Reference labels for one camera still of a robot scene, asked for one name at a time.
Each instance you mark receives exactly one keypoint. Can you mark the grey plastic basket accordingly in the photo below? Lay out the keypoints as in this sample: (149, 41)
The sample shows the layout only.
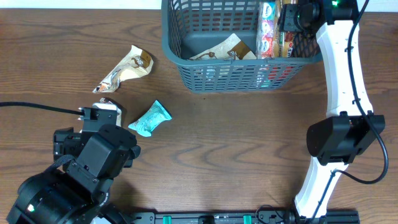
(191, 27)

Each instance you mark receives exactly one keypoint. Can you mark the teal snack packet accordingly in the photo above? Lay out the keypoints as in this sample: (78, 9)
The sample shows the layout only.
(145, 125)

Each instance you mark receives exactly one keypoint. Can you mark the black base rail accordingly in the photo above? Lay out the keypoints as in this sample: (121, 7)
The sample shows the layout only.
(261, 217)

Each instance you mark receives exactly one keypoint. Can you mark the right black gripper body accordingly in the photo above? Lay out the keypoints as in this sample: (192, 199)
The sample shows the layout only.
(293, 18)

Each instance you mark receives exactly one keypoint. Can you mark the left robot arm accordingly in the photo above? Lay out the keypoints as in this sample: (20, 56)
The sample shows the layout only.
(76, 186)

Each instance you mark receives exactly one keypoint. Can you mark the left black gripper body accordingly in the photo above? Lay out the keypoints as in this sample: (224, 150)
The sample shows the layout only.
(68, 144)

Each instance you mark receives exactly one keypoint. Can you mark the beige nut bag with label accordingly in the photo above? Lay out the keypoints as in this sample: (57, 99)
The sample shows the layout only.
(107, 104)

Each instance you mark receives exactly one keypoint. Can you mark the multicolour tissue pack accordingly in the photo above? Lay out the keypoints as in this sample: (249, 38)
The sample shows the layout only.
(265, 30)

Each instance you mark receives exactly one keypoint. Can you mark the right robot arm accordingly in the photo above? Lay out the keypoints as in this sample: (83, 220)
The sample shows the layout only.
(350, 126)

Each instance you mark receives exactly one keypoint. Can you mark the beige snack bag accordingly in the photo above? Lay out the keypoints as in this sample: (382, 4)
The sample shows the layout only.
(136, 64)

